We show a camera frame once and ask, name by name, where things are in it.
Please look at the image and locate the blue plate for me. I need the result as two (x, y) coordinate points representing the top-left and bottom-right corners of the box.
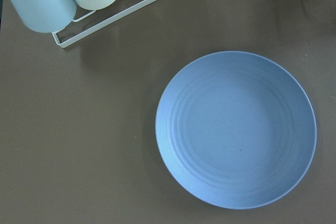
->
(155, 51), (317, 209)

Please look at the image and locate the white cup rack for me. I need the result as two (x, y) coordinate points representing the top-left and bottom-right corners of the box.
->
(52, 0), (158, 48)

